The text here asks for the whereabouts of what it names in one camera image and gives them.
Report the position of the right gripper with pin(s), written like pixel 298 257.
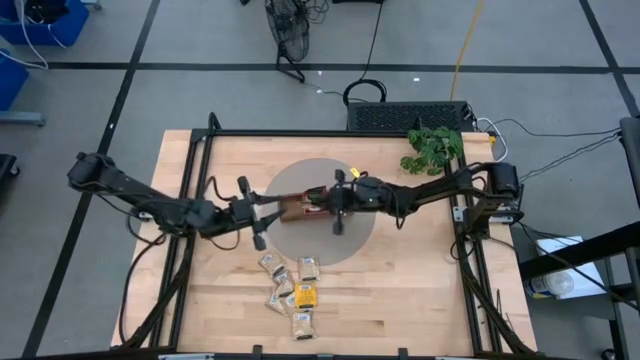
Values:
pixel 365 194

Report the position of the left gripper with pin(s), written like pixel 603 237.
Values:
pixel 240 215

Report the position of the red strawberry tea packet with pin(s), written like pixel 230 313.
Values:
pixel 314 206

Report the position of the wooden tea box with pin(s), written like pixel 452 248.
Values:
pixel 290 212

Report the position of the yellow mango tea packet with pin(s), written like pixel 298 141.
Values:
pixel 305 295

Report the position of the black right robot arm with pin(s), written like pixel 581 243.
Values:
pixel 440 186

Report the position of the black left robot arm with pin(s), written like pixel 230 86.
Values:
pixel 150 200

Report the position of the grey round mat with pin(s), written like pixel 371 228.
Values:
pixel 320 245

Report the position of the green potted plant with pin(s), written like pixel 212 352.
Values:
pixel 432 150

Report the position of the black computer case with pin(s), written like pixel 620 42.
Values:
pixel 405 116

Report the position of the silver aluminium bar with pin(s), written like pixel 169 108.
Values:
pixel 187 357

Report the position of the black floor fan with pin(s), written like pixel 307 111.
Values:
pixel 287 30

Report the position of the white round container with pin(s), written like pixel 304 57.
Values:
pixel 547 285

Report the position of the black metal rack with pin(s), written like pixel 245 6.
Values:
pixel 575 252

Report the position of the white cardboard box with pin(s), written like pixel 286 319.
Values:
pixel 587 285

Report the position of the blue plastic bin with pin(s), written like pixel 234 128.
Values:
pixel 60 27
pixel 10 80

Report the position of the dark grey panel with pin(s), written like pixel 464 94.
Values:
pixel 632 160

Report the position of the black aluminium table frame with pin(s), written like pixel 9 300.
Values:
pixel 300 133

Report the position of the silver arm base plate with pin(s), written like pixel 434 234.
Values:
pixel 459 214

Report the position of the black frame bracket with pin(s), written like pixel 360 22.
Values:
pixel 402 352
pixel 257 351

